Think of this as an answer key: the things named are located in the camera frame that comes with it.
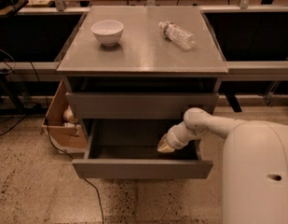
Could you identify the white cup in box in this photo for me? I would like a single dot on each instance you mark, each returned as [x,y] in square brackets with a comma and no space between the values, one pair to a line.
[68,116]

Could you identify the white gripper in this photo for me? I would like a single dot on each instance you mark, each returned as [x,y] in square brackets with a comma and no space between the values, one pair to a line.
[171,139]

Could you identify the open cardboard box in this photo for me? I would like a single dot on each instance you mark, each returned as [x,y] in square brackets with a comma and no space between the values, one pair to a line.
[65,135]

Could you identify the clear plastic water bottle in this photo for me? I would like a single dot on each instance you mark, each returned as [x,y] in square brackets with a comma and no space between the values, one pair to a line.
[176,34]

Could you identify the grey drawer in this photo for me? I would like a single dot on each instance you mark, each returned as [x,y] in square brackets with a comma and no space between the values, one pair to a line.
[127,149]
[94,105]

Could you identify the grey top drawer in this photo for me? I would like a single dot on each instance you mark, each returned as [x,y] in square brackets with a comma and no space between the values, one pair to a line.
[94,105]

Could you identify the grey metal rail frame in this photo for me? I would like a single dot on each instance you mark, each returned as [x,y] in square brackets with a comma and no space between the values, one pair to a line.
[255,67]

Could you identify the white ceramic bowl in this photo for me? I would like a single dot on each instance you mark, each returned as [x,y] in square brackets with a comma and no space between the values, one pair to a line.
[108,32]

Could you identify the grey drawer cabinet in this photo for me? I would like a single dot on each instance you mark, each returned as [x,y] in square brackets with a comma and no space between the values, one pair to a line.
[142,84]

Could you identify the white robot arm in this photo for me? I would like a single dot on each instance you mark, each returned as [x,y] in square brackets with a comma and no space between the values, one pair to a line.
[254,164]

